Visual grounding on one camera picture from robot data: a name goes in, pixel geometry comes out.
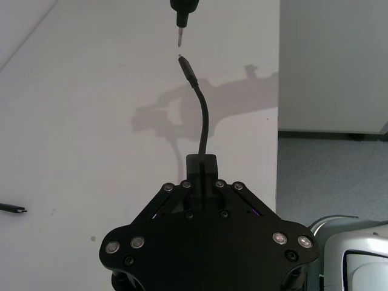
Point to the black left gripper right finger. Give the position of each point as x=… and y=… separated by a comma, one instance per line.
x=245, y=212

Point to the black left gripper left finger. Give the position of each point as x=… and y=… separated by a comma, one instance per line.
x=157, y=212

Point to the white table cloth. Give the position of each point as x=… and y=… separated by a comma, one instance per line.
x=75, y=106

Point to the white cabinet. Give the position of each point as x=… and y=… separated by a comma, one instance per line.
x=330, y=60

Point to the black plug with silver tip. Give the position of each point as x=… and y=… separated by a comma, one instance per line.
x=183, y=18

